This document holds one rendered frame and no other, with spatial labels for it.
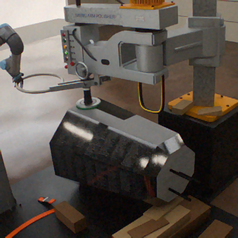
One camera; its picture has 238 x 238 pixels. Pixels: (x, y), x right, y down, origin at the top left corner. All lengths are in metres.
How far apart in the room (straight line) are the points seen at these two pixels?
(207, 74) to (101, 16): 1.02
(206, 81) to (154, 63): 0.69
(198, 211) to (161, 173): 0.63
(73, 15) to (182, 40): 0.86
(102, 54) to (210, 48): 0.85
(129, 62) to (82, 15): 0.51
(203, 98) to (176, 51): 0.64
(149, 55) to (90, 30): 0.63
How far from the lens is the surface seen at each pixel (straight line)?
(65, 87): 3.12
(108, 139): 2.62
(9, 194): 3.26
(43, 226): 3.05
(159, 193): 2.46
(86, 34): 2.79
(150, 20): 2.29
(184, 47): 2.62
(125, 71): 2.54
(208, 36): 2.80
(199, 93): 3.02
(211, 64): 2.89
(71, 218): 2.88
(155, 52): 2.41
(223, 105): 3.09
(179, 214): 2.66
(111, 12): 2.49
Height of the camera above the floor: 2.01
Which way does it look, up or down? 26 degrees down
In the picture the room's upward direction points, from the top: 4 degrees counter-clockwise
